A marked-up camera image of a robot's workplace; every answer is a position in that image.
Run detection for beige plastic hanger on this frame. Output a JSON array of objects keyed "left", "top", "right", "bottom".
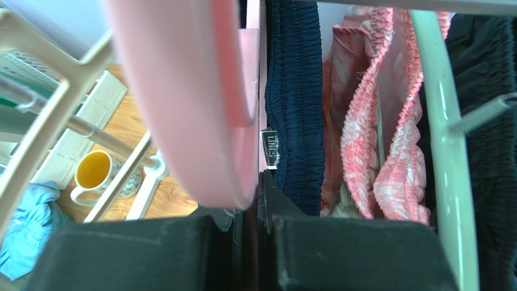
[{"left": 1, "top": 8, "right": 113, "bottom": 235}]

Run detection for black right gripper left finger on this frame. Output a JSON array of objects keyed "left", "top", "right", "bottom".
[{"left": 25, "top": 207, "right": 248, "bottom": 290}]

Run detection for black hanging shorts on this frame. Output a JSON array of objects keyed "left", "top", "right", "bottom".
[{"left": 445, "top": 14, "right": 516, "bottom": 290}]

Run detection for white mug with yellow inside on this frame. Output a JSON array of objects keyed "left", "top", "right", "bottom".
[{"left": 70, "top": 150, "right": 124, "bottom": 207}]

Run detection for light blue shorts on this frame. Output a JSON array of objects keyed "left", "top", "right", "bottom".
[{"left": 1, "top": 181, "right": 74, "bottom": 281}]

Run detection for pink patterned shorts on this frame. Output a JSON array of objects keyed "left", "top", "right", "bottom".
[{"left": 320, "top": 5, "right": 430, "bottom": 225}]

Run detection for navy blue shorts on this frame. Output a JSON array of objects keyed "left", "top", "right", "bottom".
[{"left": 265, "top": 1, "right": 325, "bottom": 216}]

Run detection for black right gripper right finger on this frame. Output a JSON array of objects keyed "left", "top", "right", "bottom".
[{"left": 258, "top": 171, "right": 457, "bottom": 290}]

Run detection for pink plastic hanger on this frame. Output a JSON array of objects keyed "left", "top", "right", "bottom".
[{"left": 104, "top": 1, "right": 261, "bottom": 210}]

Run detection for silver clothes rack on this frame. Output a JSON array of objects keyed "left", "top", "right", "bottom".
[{"left": 0, "top": 0, "right": 517, "bottom": 221}]

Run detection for white mesh file organizer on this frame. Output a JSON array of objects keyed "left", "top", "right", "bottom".
[{"left": 1, "top": 51, "right": 128, "bottom": 190}]

